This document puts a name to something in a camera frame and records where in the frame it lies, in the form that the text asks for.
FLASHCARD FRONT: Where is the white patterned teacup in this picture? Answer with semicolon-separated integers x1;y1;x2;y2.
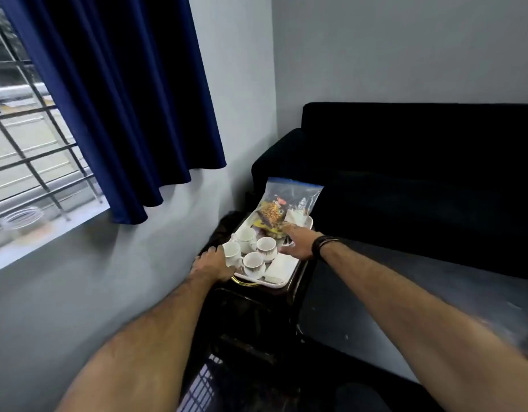
223;242;243;270
242;253;267;280
256;237;278;263
232;226;259;254

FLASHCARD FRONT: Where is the black wristband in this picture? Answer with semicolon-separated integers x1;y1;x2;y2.
311;235;340;260

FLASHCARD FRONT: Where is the metal window grille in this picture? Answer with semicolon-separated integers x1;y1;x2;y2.
0;8;104;222

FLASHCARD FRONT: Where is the person's right hand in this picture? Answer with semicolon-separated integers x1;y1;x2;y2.
280;224;319;262

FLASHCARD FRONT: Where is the white folded napkin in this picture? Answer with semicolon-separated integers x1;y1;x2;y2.
269;255;300;280

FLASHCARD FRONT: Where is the person's left forearm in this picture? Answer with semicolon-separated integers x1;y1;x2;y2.
56;270;224;412

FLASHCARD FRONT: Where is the white rectangular tray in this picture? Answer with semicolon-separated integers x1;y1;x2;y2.
230;212;314;290

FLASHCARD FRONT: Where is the dark wooden side table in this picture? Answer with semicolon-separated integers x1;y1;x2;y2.
190;209;319;382

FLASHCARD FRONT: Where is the black sofa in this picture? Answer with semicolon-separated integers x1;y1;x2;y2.
251;102;528;283

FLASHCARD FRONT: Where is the clear glass jar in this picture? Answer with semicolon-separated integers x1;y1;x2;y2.
0;205;46;243

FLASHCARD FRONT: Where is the person's left hand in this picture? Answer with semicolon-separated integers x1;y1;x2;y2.
190;245;243;284

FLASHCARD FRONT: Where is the dark blue curtain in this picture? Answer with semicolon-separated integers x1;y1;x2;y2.
0;0;228;226

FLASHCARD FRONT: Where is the clear zip bag of snacks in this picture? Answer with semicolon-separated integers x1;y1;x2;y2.
252;177;324;241

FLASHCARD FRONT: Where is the person's right forearm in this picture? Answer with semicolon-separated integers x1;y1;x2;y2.
321;238;528;412

